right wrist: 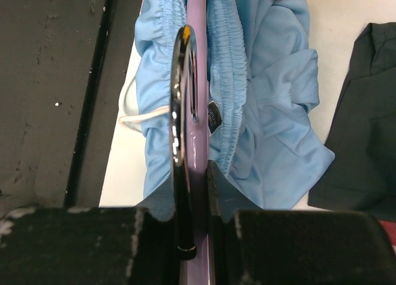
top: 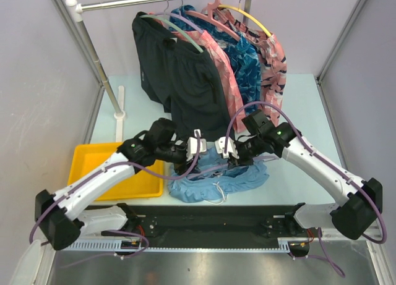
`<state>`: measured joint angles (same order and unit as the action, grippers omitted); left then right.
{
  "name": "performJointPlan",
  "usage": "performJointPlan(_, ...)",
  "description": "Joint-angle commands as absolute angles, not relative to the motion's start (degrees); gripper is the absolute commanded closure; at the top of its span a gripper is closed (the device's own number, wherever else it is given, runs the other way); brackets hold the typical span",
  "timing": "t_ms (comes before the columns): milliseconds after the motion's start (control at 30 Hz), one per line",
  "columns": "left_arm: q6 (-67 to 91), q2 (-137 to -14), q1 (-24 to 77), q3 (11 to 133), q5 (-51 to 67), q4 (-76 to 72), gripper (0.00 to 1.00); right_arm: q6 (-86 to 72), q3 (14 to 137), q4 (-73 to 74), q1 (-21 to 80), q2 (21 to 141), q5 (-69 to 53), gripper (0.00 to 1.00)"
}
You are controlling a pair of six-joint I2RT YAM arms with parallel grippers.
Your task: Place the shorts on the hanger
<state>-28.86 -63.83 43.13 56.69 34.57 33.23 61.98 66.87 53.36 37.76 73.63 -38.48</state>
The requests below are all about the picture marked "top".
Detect light blue mesh shorts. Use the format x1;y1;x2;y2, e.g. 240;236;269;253
167;147;269;205

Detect lilac plastic hanger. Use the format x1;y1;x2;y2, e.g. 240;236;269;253
186;155;279;180

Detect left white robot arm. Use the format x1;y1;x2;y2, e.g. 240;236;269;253
28;118;207;250

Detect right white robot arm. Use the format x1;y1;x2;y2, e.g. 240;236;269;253
220;110;387;243

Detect black shorts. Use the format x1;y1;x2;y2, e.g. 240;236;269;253
132;11;236;143

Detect pink navy patterned shorts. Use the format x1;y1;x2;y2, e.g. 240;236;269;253
213;9;287;109

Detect blue floral shorts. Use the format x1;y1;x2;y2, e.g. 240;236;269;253
170;5;261;117

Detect green plastic hanger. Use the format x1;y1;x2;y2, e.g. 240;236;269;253
137;13;205;54

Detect pink plastic hanger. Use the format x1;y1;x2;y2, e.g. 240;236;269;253
184;0;242;42

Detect yellow plastic hanger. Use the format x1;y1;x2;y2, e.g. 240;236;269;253
218;0;272;38

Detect yellow plastic tray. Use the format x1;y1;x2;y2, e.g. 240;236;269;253
67;141;165;202

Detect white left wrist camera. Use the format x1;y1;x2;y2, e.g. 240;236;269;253
186;129;207;161

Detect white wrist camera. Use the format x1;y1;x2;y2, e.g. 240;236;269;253
214;137;239;159
186;129;207;161

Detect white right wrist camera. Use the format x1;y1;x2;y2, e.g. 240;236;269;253
214;137;239;159

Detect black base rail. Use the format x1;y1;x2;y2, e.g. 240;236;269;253
120;204;313;242

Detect silver clothes rail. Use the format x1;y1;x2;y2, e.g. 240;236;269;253
65;0;254;119

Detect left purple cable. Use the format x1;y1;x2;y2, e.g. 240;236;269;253
28;130;202;269

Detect purple cable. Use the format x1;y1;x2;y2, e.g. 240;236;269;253
224;100;388;279
28;130;202;269

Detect white slotted cable duct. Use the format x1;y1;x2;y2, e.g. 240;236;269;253
64;236;309;253

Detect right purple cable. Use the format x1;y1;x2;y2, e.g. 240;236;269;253
224;100;388;279

